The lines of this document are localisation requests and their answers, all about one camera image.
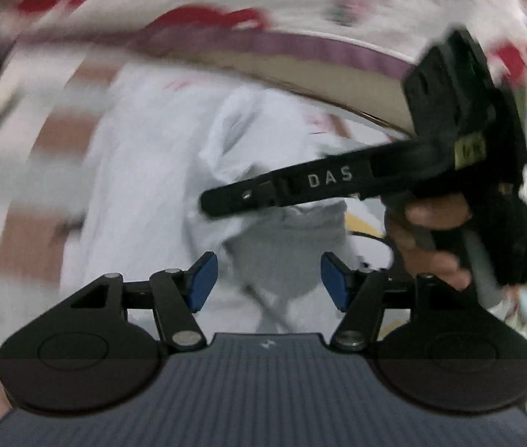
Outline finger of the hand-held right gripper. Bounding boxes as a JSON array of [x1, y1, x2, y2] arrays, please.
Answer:
[[199, 148, 378, 219]]

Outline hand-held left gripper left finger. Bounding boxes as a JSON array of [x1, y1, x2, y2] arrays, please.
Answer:
[[70, 251, 219, 354]]

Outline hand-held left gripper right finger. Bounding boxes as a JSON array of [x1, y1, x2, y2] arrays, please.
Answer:
[[320, 251, 473, 354]]

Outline white cartoon face T-shirt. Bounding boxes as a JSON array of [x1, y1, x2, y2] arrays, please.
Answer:
[[61, 63, 397, 336]]

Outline person's right hand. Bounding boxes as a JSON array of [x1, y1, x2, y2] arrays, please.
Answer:
[[383, 185, 527, 292]]

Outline beige mattress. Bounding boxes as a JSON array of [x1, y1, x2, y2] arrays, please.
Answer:
[[226, 51, 415, 133]]

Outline black cable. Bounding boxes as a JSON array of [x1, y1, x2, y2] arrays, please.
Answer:
[[347, 229, 395, 245]]

